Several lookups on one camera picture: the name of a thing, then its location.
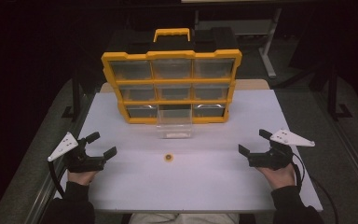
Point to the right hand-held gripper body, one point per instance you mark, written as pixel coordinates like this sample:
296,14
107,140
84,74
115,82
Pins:
273,159

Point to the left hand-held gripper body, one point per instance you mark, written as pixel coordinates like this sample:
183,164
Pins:
80,162

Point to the clear plastic drawer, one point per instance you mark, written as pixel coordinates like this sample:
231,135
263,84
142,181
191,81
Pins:
174,126

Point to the yellow drawer organizer box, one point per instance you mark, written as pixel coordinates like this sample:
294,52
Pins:
172,82

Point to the person's left hand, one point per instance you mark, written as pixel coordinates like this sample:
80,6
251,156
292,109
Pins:
80,177

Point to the person's right hand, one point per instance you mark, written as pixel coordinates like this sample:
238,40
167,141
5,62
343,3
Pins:
279,179

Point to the black metal stand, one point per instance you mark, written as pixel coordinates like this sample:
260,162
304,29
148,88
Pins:
334,99
75,99

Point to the metal frame rail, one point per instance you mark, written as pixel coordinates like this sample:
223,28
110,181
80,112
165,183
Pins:
42,199
348,146

